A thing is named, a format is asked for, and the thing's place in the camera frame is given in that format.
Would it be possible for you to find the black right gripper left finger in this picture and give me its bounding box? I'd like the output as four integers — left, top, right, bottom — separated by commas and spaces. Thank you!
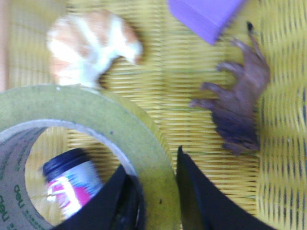
53, 165, 146, 230

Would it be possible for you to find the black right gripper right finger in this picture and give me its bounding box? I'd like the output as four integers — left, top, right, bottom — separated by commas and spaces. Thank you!
176, 146, 273, 230

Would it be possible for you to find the yellow-green tape roll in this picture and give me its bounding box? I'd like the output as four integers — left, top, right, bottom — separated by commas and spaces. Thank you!
0, 85, 180, 230

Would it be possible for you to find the black pink labelled bottle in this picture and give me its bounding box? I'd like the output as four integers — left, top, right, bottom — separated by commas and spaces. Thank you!
42, 148, 104, 219

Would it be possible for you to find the brown dried leaf toy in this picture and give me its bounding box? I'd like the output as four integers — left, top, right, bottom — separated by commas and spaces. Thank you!
189, 22, 271, 156

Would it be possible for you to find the white and tan bread roll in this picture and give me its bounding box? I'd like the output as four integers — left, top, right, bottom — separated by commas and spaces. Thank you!
46, 9, 143, 88

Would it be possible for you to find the purple foam cube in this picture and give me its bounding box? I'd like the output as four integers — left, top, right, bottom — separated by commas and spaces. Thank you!
167, 0, 246, 46

